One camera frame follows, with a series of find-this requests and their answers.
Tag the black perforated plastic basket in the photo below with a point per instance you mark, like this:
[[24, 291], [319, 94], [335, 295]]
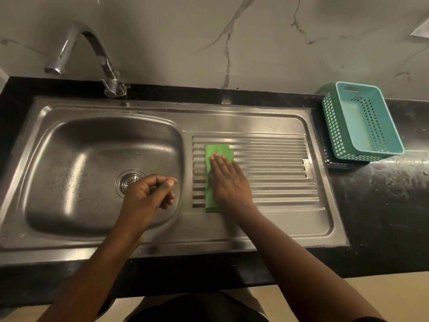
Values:
[[330, 160]]

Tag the person's right hand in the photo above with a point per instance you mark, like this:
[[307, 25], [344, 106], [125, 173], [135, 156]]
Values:
[[231, 187]]

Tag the round metal drain strainer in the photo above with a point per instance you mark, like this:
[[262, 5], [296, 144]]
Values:
[[127, 179]]

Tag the person's right middle finger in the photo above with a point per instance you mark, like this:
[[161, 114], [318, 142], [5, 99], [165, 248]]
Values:
[[219, 162]]

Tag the green scouring pad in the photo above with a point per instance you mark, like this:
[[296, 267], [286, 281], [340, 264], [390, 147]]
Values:
[[214, 150]]

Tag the person's left forearm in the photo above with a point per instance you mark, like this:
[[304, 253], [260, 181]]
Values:
[[94, 274]]

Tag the person's right thumb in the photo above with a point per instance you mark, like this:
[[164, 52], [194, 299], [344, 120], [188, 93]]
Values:
[[212, 182]]

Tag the person's left hand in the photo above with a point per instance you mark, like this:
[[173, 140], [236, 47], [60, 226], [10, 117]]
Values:
[[140, 201]]

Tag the chrome curved faucet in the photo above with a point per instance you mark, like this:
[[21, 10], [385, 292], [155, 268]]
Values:
[[100, 50]]

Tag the white paper sheet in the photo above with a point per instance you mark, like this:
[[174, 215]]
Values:
[[421, 30]]

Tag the person's right little finger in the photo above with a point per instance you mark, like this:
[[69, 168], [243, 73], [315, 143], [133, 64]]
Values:
[[233, 167]]

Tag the person's left fingers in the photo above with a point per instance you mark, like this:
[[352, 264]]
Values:
[[162, 189]]

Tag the person's right forearm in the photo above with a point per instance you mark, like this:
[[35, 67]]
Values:
[[301, 264]]

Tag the teal perforated plastic basket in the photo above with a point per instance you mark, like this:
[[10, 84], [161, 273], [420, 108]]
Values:
[[355, 120]]

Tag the person's black clothing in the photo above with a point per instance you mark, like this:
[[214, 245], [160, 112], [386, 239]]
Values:
[[197, 308]]

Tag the stainless steel kitchen sink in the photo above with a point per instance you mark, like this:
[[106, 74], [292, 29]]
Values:
[[83, 137]]

